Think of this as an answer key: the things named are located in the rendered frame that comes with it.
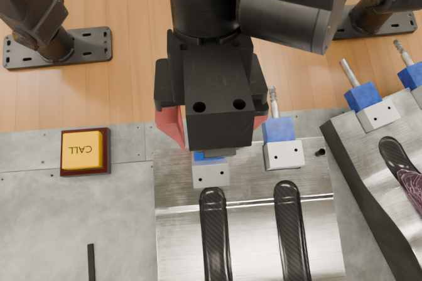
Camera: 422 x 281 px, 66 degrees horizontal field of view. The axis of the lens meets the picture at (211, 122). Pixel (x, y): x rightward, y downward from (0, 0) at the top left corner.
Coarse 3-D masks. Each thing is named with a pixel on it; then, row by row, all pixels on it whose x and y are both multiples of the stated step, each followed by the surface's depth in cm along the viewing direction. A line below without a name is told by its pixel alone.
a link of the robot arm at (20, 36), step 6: (18, 30) 48; (18, 36) 50; (24, 36) 48; (30, 36) 49; (18, 42) 53; (24, 42) 51; (30, 42) 49; (36, 42) 50; (30, 48) 54; (36, 48) 54
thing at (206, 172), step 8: (192, 152) 47; (192, 160) 45; (200, 160) 45; (208, 160) 45; (216, 160) 45; (224, 160) 45; (192, 168) 44; (200, 168) 44; (208, 168) 44; (216, 168) 44; (224, 168) 44; (200, 176) 44; (208, 176) 44; (216, 176) 44; (224, 176) 45; (200, 184) 45; (208, 184) 45; (216, 184) 45; (224, 184) 45
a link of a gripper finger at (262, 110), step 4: (256, 100) 31; (260, 100) 31; (256, 104) 31; (260, 104) 31; (264, 104) 31; (268, 104) 31; (256, 108) 30; (260, 108) 30; (264, 108) 30; (268, 108) 30; (256, 112) 30; (260, 112) 30; (264, 112) 30; (268, 112) 31; (256, 116) 30; (260, 116) 30; (264, 116) 31; (256, 120) 31; (260, 120) 31; (264, 120) 31; (256, 124) 32; (260, 124) 32; (256, 128) 33
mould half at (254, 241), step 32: (160, 160) 48; (256, 160) 49; (320, 160) 49; (160, 192) 47; (192, 192) 47; (224, 192) 47; (256, 192) 47; (320, 192) 48; (160, 224) 46; (192, 224) 46; (256, 224) 47; (320, 224) 47; (160, 256) 45; (192, 256) 46; (256, 256) 46; (320, 256) 46
